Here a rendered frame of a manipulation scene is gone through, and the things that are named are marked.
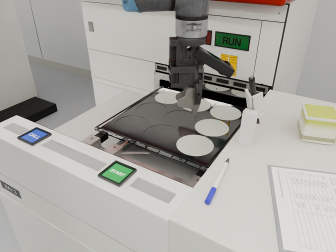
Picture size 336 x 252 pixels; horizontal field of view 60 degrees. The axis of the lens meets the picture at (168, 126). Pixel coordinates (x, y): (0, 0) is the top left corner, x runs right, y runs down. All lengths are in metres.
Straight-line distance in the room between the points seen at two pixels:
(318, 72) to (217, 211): 2.09
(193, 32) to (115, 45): 0.63
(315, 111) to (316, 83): 1.81
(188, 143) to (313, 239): 0.40
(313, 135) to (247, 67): 0.36
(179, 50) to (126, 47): 0.55
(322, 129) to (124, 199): 0.46
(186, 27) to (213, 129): 0.32
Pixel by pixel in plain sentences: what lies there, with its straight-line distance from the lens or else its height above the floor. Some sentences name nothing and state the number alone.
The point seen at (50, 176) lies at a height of 0.92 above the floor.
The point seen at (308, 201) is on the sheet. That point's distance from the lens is 0.59.
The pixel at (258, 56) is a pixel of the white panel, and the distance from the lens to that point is 0.98.
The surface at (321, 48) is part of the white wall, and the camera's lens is 2.48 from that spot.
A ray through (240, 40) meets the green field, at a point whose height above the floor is 1.11.
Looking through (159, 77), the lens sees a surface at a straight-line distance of 1.16.
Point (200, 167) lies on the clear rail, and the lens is 0.71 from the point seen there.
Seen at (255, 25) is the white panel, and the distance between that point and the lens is 0.96.
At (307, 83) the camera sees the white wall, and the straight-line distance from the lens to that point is 2.56.
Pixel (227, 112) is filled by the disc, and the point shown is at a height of 0.90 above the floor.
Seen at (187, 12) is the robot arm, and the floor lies 1.23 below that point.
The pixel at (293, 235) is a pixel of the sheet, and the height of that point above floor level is 0.97.
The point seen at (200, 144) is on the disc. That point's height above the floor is 0.90.
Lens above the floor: 1.35
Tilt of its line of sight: 31 degrees down
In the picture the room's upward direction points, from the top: straight up
